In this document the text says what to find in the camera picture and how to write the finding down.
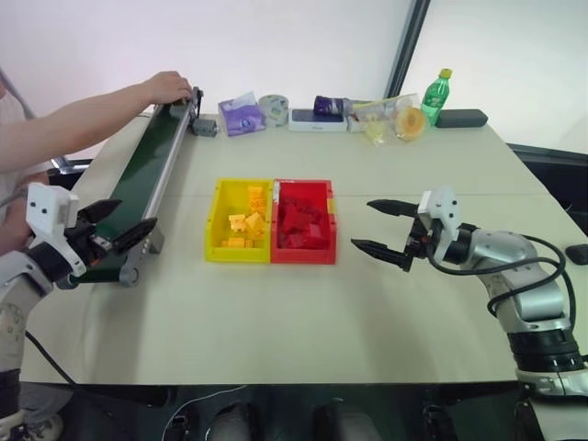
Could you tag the person's bare forearm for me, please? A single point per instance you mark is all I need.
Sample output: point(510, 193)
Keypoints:
point(82, 119)

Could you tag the dark rounded shape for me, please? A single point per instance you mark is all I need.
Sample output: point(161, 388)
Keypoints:
point(234, 422)

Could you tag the yellow toy block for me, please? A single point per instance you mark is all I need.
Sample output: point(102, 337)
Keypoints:
point(256, 224)
point(257, 197)
point(233, 242)
point(257, 242)
point(236, 222)

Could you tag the green conveyor belt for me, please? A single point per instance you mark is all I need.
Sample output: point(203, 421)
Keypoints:
point(138, 170)

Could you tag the black oblong case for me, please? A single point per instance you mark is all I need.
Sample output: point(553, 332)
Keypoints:
point(461, 118)

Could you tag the red toy block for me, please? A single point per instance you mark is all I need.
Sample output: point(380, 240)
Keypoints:
point(317, 232)
point(294, 220)

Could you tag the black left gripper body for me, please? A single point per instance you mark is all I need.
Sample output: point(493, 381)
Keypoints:
point(87, 239)

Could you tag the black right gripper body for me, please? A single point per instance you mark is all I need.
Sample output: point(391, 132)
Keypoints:
point(421, 236)

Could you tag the black computer mouse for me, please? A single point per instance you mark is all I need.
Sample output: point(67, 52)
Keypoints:
point(577, 253)

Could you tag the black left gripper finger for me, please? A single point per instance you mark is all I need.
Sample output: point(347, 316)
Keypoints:
point(135, 234)
point(103, 209)

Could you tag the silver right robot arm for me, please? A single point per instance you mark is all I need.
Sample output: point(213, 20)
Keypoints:
point(519, 262)

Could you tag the purple tissue pack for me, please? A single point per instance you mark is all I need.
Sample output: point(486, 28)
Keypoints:
point(241, 115)

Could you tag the white sneaker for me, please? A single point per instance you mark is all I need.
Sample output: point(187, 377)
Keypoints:
point(43, 428)

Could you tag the red plastic bin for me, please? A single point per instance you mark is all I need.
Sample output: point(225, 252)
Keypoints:
point(303, 255)

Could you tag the orange tape roll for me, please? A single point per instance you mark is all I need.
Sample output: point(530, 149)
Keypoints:
point(410, 124)

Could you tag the dark window frame post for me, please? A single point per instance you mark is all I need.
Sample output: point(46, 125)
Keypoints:
point(406, 46)

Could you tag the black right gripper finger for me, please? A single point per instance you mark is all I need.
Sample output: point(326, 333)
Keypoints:
point(395, 208)
point(386, 255)

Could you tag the person's bare hand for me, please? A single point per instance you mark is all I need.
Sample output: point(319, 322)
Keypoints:
point(167, 87)

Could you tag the purple crumpled bag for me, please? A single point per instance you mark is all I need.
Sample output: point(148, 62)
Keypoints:
point(328, 105)

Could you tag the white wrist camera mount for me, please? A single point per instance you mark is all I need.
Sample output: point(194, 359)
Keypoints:
point(46, 206)
point(441, 209)

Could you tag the white flat box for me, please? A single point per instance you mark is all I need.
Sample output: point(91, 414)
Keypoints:
point(317, 121)

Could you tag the yellow plastic bin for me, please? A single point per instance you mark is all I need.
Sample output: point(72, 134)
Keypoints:
point(216, 220)

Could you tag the green plastic bottle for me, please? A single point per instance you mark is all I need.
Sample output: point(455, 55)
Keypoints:
point(435, 98)

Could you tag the black side table edge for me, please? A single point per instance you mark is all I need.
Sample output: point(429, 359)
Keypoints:
point(551, 154)

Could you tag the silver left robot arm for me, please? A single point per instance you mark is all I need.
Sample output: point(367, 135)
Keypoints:
point(18, 275)

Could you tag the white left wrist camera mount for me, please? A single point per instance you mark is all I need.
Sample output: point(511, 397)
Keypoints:
point(46, 206)

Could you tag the grey tape roll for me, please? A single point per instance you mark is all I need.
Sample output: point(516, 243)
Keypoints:
point(274, 110)

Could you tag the clear plastic bag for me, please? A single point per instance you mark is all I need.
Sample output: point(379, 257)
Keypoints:
point(383, 108)

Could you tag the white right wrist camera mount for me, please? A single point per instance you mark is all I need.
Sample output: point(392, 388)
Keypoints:
point(441, 209)

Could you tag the pale yellow small parts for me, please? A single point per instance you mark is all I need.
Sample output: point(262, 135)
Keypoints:
point(376, 132)

